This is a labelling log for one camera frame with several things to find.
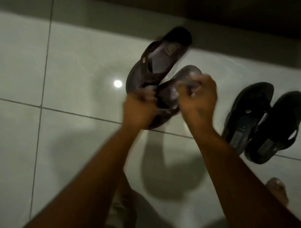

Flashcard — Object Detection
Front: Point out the person's left hand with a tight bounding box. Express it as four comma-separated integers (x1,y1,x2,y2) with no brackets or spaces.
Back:
122,86,159,130

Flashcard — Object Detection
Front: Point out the brown leather sandal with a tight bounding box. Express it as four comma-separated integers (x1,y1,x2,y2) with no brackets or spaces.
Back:
145,65,203,130
125,26,193,95

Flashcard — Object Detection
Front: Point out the person's right forearm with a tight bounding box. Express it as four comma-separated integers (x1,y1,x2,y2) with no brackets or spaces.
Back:
189,126,301,228

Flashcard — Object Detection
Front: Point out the person's right hand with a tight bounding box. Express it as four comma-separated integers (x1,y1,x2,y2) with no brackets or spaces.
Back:
176,74,218,132

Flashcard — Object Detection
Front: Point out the black flip-flop sandal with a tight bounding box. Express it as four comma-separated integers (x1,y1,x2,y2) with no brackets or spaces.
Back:
244,91,301,165
221,82,275,156

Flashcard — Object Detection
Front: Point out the person's left forearm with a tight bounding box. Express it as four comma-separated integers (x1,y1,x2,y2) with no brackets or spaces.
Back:
22,123,144,228

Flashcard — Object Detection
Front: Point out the person's foot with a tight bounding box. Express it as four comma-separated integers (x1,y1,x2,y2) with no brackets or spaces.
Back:
265,178,289,207

